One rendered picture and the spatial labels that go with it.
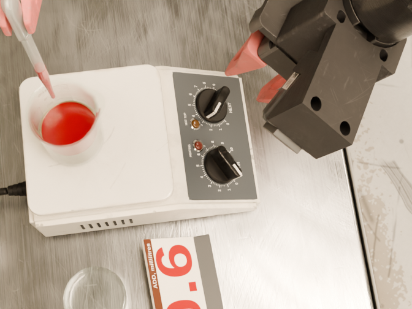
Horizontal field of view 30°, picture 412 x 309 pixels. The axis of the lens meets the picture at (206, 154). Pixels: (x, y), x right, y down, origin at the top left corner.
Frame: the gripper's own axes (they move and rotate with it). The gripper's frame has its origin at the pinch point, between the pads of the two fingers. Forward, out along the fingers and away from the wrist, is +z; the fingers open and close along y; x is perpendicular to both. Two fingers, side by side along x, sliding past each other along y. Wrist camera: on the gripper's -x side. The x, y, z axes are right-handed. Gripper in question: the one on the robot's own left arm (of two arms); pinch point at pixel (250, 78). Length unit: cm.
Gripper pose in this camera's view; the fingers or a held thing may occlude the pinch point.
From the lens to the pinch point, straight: 63.0
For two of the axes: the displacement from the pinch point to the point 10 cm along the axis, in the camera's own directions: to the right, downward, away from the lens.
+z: -5.4, 2.6, 8.0
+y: 7.5, 5.8, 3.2
